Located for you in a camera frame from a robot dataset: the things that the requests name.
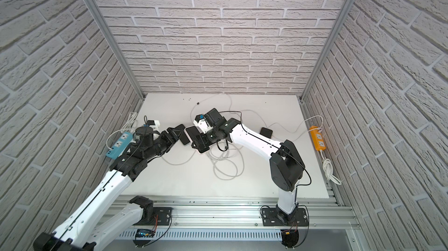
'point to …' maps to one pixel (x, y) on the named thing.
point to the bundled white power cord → (128, 128)
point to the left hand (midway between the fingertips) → (180, 129)
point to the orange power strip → (318, 138)
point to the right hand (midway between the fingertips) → (193, 147)
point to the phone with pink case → (192, 132)
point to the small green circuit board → (144, 233)
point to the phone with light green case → (184, 136)
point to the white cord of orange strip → (328, 168)
